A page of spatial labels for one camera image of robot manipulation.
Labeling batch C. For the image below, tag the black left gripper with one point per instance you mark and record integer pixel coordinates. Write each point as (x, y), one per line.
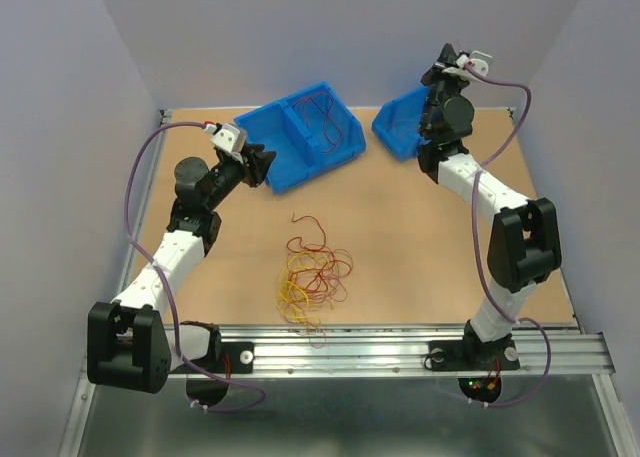
(259, 164)

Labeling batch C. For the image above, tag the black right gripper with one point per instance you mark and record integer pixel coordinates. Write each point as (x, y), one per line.
(447, 57)

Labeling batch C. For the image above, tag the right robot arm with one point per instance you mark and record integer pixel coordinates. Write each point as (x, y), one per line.
(524, 244)

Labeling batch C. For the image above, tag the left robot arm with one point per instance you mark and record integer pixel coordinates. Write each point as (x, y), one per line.
(128, 345)

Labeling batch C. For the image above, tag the blue bin middle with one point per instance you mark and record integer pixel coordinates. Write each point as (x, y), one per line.
(335, 134)

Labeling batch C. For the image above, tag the blue bin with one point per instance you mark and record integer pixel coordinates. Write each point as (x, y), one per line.
(335, 134)
(396, 124)

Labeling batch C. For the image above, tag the blue bin right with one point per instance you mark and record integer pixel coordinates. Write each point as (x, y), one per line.
(396, 124)

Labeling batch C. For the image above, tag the metal sheet front panel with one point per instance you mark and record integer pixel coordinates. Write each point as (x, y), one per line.
(570, 416)

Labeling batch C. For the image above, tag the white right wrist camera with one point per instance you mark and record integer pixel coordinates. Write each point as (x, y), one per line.
(473, 66)

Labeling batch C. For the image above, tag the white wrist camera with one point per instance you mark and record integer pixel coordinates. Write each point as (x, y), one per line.
(473, 66)
(227, 138)

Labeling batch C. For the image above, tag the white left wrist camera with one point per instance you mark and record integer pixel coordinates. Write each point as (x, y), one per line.
(227, 138)

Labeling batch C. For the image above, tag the aluminium left side rail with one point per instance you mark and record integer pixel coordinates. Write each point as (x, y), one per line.
(151, 194)

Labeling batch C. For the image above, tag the aluminium rail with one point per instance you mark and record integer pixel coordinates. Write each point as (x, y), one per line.
(390, 351)
(151, 194)

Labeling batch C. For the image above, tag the aluminium front rail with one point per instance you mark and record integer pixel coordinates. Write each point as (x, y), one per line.
(390, 351)

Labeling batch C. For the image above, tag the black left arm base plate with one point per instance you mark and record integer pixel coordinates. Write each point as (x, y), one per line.
(228, 359)

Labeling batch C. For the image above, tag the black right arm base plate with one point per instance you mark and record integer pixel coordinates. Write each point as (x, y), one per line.
(450, 357)

